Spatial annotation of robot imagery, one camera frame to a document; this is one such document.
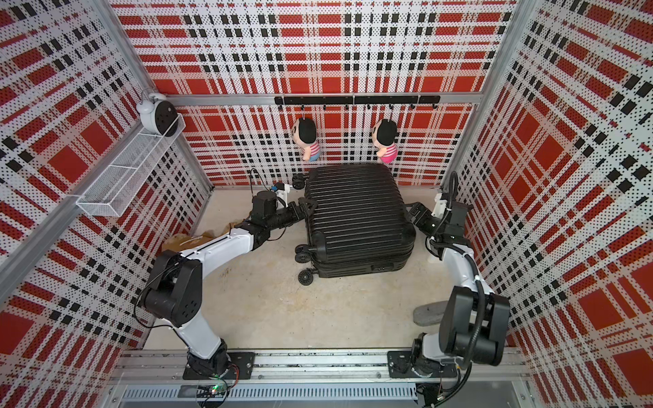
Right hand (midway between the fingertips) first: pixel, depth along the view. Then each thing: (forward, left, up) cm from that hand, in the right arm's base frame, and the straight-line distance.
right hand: (414, 211), depth 86 cm
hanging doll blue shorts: (+24, +38, +15) cm, 48 cm away
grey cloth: (-29, -3, -18) cm, 34 cm away
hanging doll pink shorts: (+29, +8, +11) cm, 32 cm away
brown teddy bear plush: (-6, +85, -9) cm, 86 cm away
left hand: (+3, +35, 0) cm, 35 cm away
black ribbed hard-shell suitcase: (-7, +19, 0) cm, 20 cm away
